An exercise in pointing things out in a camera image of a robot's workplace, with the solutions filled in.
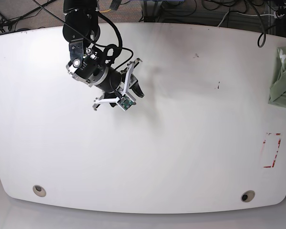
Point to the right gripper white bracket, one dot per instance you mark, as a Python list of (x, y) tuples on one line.
[(115, 84)]

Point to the table cable grommet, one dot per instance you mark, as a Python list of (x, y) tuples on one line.
[(247, 196), (39, 191)]

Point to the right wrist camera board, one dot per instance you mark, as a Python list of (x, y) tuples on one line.
[(125, 103)]

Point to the white power strip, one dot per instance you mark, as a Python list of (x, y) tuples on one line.
[(279, 14)]

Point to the red tape rectangle marking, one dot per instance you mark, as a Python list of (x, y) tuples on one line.
[(270, 148)]

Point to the green T-shirt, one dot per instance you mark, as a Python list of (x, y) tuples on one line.
[(277, 93)]

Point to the left table cable grommet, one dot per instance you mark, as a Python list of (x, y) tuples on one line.
[(39, 191)]

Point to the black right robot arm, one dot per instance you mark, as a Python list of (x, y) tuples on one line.
[(91, 63)]

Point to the right table cable grommet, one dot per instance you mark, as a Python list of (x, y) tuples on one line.
[(247, 196)]

